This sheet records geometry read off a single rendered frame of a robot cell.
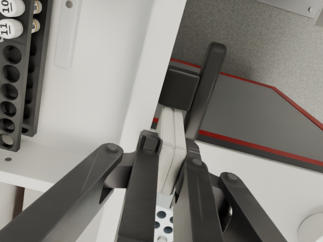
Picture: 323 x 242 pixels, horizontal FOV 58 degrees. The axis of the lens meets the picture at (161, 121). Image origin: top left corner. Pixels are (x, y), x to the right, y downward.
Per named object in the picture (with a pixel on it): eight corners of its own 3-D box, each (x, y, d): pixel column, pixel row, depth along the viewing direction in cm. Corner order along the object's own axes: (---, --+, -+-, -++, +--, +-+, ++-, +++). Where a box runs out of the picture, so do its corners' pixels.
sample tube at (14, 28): (43, 17, 23) (13, 19, 19) (43, 33, 23) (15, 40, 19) (27, 16, 23) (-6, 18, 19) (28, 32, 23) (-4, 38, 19)
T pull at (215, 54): (226, 44, 20) (229, 46, 19) (193, 138, 23) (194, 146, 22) (176, 30, 20) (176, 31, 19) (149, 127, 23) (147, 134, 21)
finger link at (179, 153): (173, 149, 15) (187, 152, 15) (172, 106, 22) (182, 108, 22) (159, 194, 17) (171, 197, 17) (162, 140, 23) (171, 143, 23)
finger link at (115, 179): (148, 199, 15) (89, 185, 14) (153, 152, 19) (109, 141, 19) (155, 175, 14) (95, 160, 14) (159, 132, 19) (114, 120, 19)
